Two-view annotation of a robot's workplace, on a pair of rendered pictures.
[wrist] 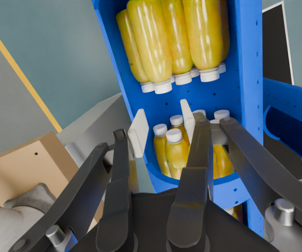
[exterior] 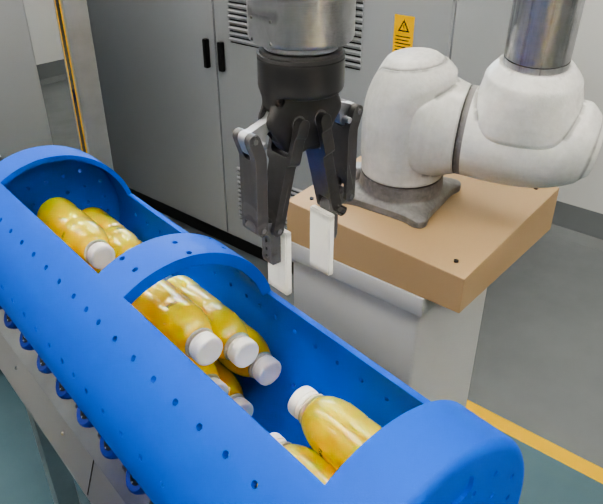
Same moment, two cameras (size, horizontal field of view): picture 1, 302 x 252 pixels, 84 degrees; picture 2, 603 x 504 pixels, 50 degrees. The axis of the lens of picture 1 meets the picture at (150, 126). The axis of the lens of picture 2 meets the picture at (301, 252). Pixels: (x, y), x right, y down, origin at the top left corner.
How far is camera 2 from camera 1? 0.51 m
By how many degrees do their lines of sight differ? 36
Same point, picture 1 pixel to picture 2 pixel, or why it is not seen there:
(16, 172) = (469, 227)
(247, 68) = (210, 392)
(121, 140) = (336, 204)
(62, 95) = not seen: outside the picture
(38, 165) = (443, 248)
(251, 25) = (234, 437)
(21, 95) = not seen: outside the picture
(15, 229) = (411, 151)
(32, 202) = (416, 195)
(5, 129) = not seen: outside the picture
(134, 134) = (327, 215)
